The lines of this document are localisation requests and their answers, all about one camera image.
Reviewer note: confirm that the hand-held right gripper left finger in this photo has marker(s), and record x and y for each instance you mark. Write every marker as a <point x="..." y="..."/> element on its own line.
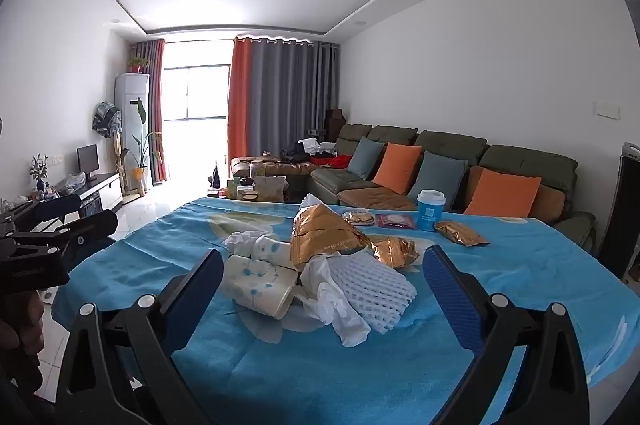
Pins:
<point x="195" y="295"/>

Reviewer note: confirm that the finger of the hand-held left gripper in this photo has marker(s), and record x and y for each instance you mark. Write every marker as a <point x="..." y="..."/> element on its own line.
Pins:
<point x="57" y="205"/>
<point x="90" y="225"/>

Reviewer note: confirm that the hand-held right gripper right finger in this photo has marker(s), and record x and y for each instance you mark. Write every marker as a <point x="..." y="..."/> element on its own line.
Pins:
<point x="450" y="300"/>

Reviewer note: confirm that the dotted paper cup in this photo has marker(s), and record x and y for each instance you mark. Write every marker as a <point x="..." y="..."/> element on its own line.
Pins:
<point x="255" y="285"/>
<point x="270" y="250"/>

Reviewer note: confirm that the gold foil wrapper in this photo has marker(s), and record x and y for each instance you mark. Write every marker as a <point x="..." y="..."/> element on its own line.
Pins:
<point x="392" y="252"/>

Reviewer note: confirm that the white tissue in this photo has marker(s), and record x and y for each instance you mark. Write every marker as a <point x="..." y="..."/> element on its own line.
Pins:
<point x="245" y="239"/>
<point x="335" y="310"/>

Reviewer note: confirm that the white foam fruit net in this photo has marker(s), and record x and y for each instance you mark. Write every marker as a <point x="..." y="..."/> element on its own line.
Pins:
<point x="370" y="290"/>

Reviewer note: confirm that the large gold foil bag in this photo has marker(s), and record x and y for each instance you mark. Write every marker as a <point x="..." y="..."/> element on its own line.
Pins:
<point x="320" y="235"/>

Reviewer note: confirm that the person's left hand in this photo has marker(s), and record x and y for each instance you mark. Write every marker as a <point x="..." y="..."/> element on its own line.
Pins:
<point x="22" y="325"/>

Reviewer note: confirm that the clear plastic bag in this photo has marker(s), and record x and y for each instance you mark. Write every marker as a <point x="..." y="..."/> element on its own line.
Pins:
<point x="75" y="181"/>

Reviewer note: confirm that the blue vase with branch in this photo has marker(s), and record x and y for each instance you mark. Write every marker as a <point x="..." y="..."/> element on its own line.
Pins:
<point x="39" y="170"/>

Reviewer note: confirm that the white TV cabinet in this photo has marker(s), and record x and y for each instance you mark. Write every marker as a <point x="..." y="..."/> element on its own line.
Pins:
<point x="107" y="187"/>

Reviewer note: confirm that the black monitor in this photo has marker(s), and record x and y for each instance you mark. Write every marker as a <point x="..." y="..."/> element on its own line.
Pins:
<point x="87" y="157"/>

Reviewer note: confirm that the blue floral tablecloth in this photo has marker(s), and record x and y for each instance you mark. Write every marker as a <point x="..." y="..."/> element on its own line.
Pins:
<point x="165" y="235"/>

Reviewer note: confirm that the small gold snack packet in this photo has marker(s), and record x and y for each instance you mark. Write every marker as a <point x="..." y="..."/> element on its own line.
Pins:
<point x="460" y="232"/>

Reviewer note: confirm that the blue cup with white lid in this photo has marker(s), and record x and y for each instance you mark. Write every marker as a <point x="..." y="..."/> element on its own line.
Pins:
<point x="430" y="215"/>

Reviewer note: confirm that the purple snack packet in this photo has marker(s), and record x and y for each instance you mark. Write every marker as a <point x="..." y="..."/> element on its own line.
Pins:
<point x="395" y="220"/>

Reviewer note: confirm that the tall leafy potted plant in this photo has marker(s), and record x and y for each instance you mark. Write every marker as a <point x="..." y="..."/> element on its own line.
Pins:
<point x="142" y="140"/>

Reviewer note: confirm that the covered standing fan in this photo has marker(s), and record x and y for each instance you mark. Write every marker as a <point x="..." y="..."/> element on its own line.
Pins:
<point x="106" y="117"/>

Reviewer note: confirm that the orange cushion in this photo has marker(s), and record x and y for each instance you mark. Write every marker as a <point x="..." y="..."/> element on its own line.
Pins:
<point x="505" y="195"/>
<point x="397" y="167"/>

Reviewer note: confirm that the clear cracker packet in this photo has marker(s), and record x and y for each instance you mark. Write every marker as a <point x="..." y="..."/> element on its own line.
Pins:
<point x="357" y="217"/>

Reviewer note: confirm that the white standing air conditioner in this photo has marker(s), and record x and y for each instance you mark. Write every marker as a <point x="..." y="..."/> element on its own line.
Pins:
<point x="131" y="105"/>

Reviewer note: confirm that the teal cushion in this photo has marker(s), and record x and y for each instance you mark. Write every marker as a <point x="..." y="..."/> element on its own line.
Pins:
<point x="440" y="175"/>
<point x="365" y="157"/>

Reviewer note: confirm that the green and brown sofa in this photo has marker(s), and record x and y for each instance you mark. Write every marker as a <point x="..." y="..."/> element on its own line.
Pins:
<point x="450" y="145"/>

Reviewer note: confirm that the small green plant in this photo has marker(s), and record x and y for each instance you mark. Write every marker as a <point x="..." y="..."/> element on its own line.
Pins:
<point x="136" y="65"/>

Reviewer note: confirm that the window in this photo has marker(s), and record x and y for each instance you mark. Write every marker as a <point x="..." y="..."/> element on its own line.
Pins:
<point x="200" y="90"/>

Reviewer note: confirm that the pile of clothes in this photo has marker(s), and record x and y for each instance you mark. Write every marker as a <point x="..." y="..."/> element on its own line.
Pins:
<point x="300" y="152"/>

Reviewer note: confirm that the brown cardboard boxes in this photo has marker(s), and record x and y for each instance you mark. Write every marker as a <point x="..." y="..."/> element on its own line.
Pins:
<point x="335" y="120"/>

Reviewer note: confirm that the orange and grey curtain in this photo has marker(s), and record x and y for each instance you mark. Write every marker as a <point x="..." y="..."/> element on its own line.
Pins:
<point x="280" y="95"/>

